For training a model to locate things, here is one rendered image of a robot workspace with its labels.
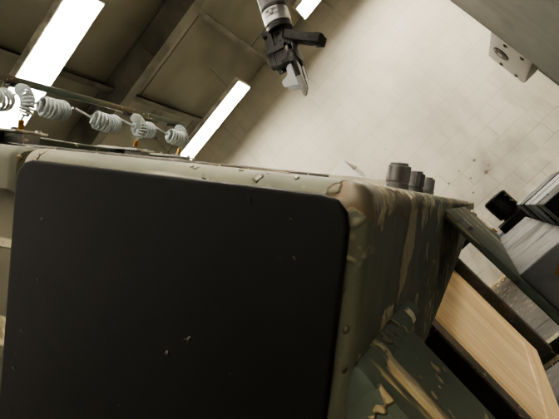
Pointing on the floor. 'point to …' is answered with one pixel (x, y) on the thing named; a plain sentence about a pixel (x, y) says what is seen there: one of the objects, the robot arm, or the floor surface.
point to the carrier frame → (436, 369)
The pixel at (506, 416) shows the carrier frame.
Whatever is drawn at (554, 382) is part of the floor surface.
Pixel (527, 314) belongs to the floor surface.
